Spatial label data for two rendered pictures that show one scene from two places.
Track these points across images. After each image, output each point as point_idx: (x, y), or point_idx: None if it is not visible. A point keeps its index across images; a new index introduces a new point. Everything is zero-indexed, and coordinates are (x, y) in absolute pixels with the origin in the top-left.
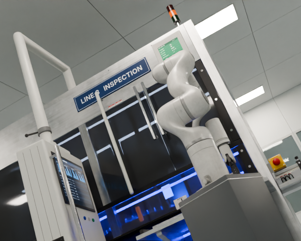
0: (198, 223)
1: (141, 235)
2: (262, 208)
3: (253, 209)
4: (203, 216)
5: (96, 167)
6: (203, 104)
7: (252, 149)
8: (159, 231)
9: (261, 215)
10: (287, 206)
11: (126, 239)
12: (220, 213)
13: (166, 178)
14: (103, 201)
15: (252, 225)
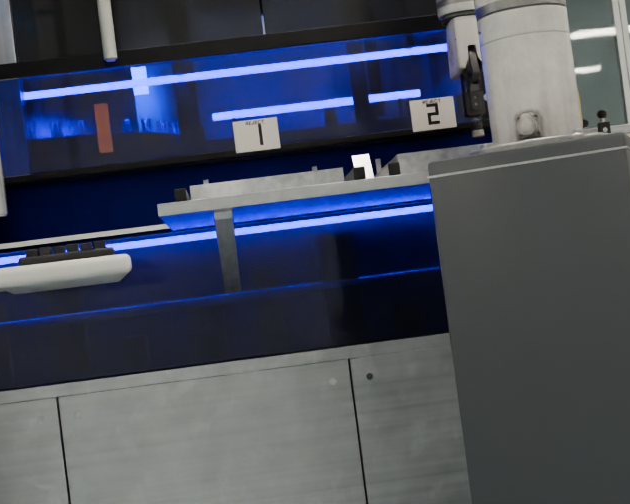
0: (478, 237)
1: (178, 204)
2: None
3: None
4: (505, 223)
5: None
6: None
7: None
8: (233, 208)
9: None
10: None
11: (32, 190)
12: (564, 230)
13: (230, 49)
14: None
15: None
